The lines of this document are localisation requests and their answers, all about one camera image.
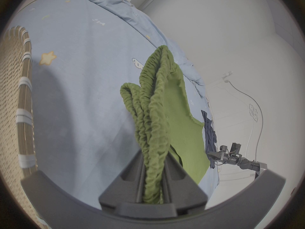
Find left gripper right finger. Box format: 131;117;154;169
163;151;208;209

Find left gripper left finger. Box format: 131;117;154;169
99;149;146;211

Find green shorts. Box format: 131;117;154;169
120;45;212;205

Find dark blue garment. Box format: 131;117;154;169
201;110;218;169

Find bed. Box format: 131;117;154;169
5;0;264;203

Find round woven basket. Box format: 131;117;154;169
0;26;51;226

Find pale blue quilt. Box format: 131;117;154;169
77;0;206;98

